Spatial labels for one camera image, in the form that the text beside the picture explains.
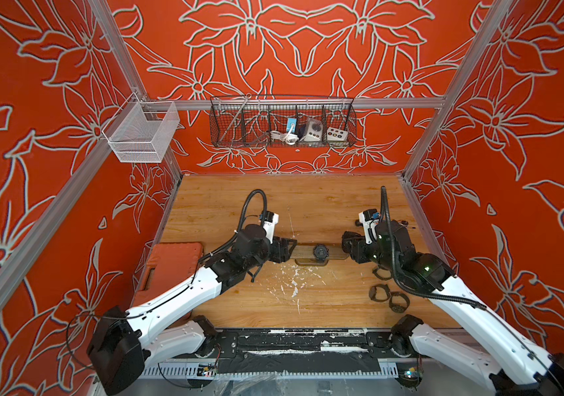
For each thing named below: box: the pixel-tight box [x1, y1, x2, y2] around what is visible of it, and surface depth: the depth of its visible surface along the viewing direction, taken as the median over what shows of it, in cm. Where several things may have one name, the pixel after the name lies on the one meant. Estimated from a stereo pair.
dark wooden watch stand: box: [289, 244, 350, 267], surface depth 88 cm
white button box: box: [326, 126, 349, 142], surface depth 96 cm
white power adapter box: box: [303, 118, 325, 142], surface depth 93 cm
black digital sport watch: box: [312, 242, 329, 264], surface depth 85 cm
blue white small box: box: [286, 117, 298, 133], surface depth 85 cm
